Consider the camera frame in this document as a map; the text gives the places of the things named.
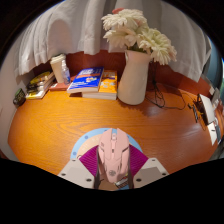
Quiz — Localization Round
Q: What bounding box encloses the white flower bouquet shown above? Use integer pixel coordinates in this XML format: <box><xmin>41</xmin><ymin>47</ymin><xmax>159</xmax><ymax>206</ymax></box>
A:
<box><xmin>100</xmin><ymin>7</ymin><xmax>178</xmax><ymax>66</ymax></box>

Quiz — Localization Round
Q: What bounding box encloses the cream tumbler with lid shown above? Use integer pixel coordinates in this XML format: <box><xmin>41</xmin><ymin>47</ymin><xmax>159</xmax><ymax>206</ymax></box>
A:
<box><xmin>49</xmin><ymin>53</ymin><xmax>67</xmax><ymax>84</ymax></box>

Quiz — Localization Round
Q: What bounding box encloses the pink computer mouse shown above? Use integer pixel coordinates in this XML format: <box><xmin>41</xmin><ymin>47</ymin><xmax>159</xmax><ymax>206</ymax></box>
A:
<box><xmin>96</xmin><ymin>127</ymin><xmax>132</xmax><ymax>190</ymax></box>

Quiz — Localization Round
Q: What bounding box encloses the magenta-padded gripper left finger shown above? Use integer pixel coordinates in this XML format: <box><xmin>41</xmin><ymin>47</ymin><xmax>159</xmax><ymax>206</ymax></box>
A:
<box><xmin>57</xmin><ymin>144</ymin><xmax>101</xmax><ymax>190</ymax></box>

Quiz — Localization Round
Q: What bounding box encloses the yellow and white book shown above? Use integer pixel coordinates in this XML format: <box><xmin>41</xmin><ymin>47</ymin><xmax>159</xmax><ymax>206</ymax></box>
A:
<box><xmin>25</xmin><ymin>87</ymin><xmax>52</xmax><ymax>100</ymax></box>

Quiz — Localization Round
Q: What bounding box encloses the dark green mug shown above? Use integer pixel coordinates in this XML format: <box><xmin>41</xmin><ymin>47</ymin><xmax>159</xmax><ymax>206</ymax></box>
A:
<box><xmin>12</xmin><ymin>87</ymin><xmax>27</xmax><ymax>108</ymax></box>

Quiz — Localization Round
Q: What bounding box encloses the white paper card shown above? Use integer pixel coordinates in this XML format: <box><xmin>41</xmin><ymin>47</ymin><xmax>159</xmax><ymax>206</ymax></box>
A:
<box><xmin>206</xmin><ymin>121</ymin><xmax>220</xmax><ymax>146</ymax></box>

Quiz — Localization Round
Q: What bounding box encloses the white curtain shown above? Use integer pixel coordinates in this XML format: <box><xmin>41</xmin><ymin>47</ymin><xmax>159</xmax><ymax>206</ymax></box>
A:
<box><xmin>14</xmin><ymin>0</ymin><xmax>213</xmax><ymax>83</ymax></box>

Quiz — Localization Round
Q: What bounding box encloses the black and yellow book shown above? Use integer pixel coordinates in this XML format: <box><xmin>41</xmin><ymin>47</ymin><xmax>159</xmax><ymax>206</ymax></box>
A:
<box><xmin>28</xmin><ymin>70</ymin><xmax>55</xmax><ymax>86</ymax></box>

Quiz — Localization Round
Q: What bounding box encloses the window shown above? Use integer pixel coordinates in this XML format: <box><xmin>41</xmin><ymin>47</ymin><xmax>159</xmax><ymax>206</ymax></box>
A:
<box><xmin>203</xmin><ymin>36</ymin><xmax>224</xmax><ymax>91</ymax></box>

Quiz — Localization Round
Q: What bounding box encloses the dark book with white pages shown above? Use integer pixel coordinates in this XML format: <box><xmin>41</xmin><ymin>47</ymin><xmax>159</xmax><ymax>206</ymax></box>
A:
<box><xmin>26</xmin><ymin>79</ymin><xmax>55</xmax><ymax>90</ymax></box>
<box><xmin>26</xmin><ymin>83</ymin><xmax>54</xmax><ymax>95</ymax></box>

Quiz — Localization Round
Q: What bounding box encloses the orange book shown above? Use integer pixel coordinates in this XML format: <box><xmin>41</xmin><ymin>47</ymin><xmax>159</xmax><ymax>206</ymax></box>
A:
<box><xmin>81</xmin><ymin>69</ymin><xmax>119</xmax><ymax>101</ymax></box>

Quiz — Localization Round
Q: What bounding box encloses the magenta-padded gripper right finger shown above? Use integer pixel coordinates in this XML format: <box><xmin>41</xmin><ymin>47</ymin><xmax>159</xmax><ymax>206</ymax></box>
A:
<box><xmin>128</xmin><ymin>144</ymin><xmax>170</xmax><ymax>190</ymax></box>

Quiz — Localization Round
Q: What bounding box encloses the red book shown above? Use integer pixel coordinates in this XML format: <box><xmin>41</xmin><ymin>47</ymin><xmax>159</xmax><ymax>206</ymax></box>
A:
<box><xmin>48</xmin><ymin>81</ymin><xmax>72</xmax><ymax>92</ymax></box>

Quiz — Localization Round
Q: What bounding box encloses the white ceramic vase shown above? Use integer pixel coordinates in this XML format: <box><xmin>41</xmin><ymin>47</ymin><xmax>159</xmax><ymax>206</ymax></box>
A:
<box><xmin>117</xmin><ymin>49</ymin><xmax>152</xmax><ymax>106</ymax></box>

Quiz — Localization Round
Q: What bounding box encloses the black cable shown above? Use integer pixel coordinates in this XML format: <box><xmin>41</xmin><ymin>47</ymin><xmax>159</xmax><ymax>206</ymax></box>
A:
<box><xmin>144</xmin><ymin>61</ymin><xmax>198</xmax><ymax>111</ymax></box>

